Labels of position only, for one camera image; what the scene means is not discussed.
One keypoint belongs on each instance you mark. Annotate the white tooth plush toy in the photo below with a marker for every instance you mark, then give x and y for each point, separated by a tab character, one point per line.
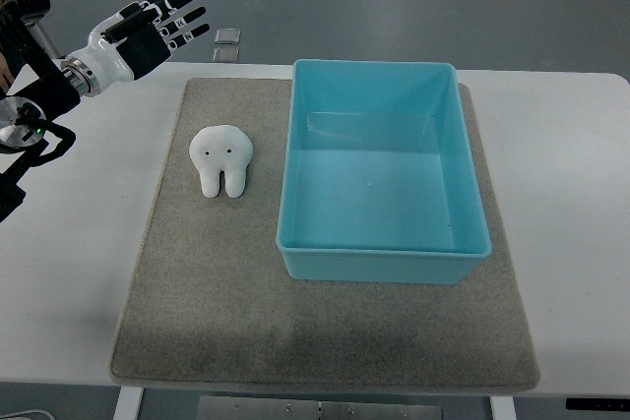
221	150

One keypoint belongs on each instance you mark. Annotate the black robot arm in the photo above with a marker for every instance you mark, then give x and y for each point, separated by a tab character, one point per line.
28	126

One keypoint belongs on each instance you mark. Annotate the metal table base plate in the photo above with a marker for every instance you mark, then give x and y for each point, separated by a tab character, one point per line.
225	407

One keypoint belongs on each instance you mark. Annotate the black label strip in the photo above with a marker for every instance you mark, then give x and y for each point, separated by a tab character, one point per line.
598	404

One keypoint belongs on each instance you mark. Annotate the blue plastic box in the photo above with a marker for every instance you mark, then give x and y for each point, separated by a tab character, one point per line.
379	183

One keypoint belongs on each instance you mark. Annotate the floor socket plate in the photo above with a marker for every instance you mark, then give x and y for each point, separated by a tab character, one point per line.
227	36
226	55

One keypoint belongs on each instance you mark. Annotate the upper floor socket plate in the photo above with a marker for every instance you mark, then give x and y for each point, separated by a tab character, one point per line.
227	36

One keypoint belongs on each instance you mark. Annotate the white table leg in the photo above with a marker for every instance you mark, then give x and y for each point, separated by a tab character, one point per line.
503	408
128	403

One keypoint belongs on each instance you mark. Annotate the lower floor socket plate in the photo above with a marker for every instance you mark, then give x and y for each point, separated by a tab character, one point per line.
226	55

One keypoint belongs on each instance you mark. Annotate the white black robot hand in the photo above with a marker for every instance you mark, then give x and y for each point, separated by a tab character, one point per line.
134	41

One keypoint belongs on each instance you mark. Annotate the white left table leg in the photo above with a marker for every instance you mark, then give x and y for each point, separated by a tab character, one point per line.
128	403

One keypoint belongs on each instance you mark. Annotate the white right table leg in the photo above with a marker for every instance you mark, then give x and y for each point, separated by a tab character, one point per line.
503	408

